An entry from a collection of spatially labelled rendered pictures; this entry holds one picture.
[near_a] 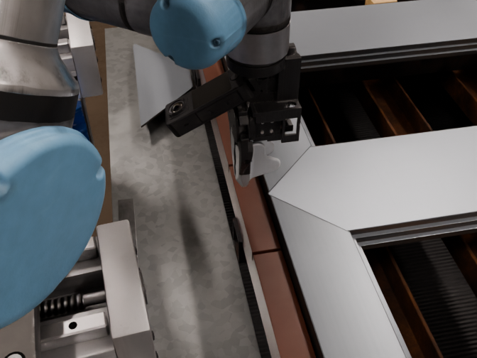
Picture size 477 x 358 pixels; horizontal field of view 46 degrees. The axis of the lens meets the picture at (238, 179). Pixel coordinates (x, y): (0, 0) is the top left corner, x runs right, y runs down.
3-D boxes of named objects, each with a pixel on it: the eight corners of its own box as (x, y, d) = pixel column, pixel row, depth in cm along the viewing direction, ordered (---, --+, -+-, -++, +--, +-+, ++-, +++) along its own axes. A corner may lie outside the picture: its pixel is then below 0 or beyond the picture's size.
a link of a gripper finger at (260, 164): (280, 195, 79) (284, 144, 73) (238, 201, 78) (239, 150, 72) (275, 180, 81) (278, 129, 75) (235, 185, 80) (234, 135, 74)
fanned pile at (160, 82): (180, 40, 146) (179, 26, 143) (202, 134, 117) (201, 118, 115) (132, 45, 144) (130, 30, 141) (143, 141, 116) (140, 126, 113)
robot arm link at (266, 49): (230, 38, 60) (217, 3, 66) (230, 74, 63) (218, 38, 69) (298, 31, 61) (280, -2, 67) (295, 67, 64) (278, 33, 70)
